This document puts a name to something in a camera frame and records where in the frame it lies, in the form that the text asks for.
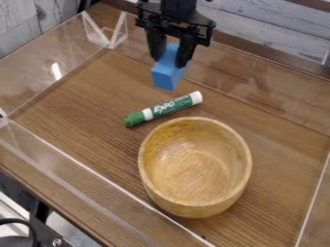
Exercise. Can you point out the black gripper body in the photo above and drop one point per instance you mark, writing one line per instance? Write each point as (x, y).
(177, 17)

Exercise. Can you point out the clear acrylic corner bracket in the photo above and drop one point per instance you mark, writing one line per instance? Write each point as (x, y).
(104, 36)

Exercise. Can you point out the clear acrylic barrier wall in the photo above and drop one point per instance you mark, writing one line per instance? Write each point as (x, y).
(94, 203)

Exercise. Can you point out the green Expo marker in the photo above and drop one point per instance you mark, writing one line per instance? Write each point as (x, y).
(163, 109)

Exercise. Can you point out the black metal table leg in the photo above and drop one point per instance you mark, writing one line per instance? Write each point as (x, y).
(41, 212)

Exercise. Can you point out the brown wooden bowl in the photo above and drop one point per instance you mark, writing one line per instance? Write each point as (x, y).
(195, 164)

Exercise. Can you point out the blue foam block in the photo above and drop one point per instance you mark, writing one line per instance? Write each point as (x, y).
(165, 73)

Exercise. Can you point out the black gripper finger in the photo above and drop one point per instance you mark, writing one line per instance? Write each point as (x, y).
(156, 40)
(185, 49)

